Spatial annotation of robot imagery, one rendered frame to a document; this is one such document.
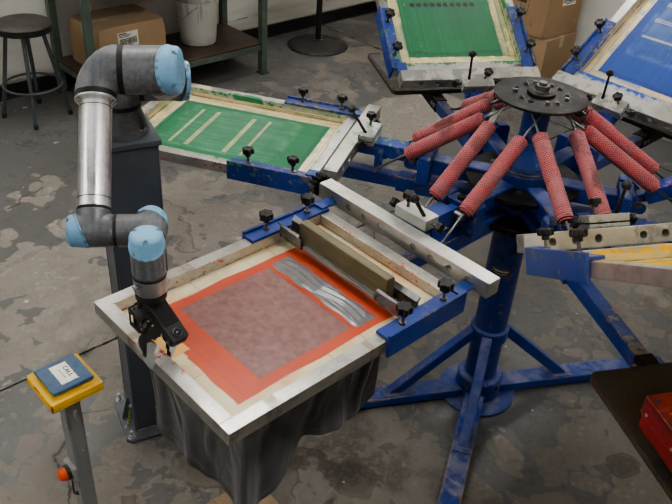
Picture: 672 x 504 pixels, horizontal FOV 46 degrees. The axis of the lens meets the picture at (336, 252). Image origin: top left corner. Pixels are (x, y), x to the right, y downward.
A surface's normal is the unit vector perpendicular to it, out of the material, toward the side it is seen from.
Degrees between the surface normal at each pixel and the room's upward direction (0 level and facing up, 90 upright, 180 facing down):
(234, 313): 0
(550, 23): 91
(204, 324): 0
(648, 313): 0
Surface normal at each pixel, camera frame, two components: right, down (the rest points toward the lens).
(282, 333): 0.06, -0.82
